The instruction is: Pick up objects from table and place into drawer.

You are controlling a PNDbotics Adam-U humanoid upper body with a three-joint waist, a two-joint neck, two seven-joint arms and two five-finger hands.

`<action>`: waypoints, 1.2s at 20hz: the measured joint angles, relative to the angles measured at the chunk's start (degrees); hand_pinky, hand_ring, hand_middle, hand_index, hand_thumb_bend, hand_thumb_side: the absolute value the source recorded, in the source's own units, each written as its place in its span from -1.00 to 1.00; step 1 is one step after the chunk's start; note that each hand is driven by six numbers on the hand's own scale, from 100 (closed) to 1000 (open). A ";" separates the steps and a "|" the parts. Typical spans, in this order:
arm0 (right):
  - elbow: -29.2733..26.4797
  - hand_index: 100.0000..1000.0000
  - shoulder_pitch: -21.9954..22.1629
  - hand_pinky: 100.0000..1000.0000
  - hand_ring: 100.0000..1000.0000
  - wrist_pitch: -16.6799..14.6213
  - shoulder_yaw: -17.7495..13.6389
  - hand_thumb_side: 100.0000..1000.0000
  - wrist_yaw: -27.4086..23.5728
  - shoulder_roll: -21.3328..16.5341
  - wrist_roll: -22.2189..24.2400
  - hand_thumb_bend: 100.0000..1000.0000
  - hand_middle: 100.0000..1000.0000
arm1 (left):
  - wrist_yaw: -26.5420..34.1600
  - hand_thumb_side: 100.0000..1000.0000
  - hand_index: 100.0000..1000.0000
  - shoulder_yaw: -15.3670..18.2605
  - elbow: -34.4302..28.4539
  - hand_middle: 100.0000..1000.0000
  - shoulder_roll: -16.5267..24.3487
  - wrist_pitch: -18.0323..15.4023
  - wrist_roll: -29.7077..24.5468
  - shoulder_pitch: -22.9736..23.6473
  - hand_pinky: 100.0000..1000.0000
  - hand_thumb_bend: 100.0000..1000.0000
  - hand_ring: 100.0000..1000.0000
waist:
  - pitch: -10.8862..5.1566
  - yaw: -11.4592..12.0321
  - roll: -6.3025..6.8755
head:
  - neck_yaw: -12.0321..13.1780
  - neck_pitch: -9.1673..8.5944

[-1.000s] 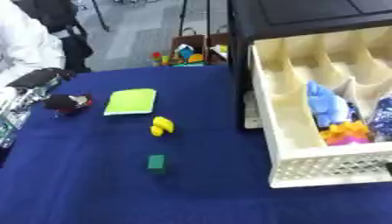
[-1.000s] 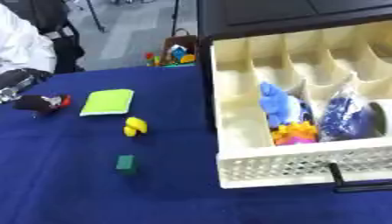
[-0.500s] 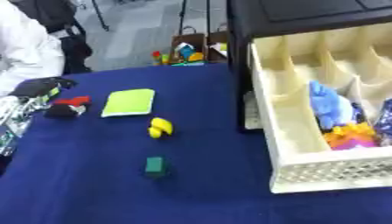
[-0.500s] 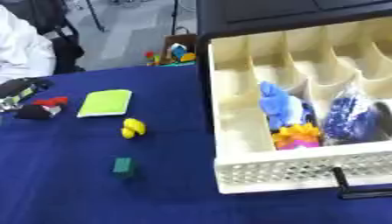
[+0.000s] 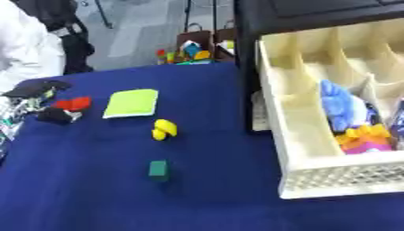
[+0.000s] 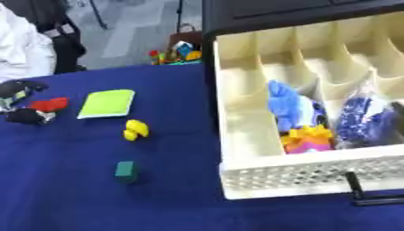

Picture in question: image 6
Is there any dark green block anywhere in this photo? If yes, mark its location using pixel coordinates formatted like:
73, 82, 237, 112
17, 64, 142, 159
114, 161, 141, 183

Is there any yellow pink toy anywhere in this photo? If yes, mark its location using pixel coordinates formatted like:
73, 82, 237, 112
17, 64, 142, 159
279, 125, 335, 155

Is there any yellow toy duck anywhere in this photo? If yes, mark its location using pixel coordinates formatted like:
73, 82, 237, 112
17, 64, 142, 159
121, 119, 151, 142

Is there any blue beads plastic bag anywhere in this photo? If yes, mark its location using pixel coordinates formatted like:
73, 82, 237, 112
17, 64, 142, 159
333, 79, 404, 150

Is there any blue soft toy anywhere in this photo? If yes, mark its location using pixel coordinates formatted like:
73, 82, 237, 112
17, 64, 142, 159
266, 79, 328, 133

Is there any black drawer handle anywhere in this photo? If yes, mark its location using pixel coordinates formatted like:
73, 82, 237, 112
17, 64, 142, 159
344, 171, 404, 208

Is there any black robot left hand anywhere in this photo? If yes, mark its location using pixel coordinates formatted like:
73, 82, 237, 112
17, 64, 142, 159
0, 79, 59, 125

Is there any person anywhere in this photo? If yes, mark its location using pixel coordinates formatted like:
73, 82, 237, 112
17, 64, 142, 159
0, 3, 59, 84

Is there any black chair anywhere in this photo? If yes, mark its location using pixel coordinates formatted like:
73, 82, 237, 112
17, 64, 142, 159
1, 0, 88, 75

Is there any red block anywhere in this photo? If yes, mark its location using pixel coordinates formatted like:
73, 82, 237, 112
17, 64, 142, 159
28, 97, 71, 114

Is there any pale compartment drawer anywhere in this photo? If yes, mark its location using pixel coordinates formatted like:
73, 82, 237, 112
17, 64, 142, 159
211, 11, 404, 201

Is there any green notebook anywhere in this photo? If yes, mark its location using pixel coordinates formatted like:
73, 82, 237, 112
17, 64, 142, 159
76, 88, 138, 120

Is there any brown bag of toys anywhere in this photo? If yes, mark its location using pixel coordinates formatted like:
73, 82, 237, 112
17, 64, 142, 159
148, 23, 206, 66

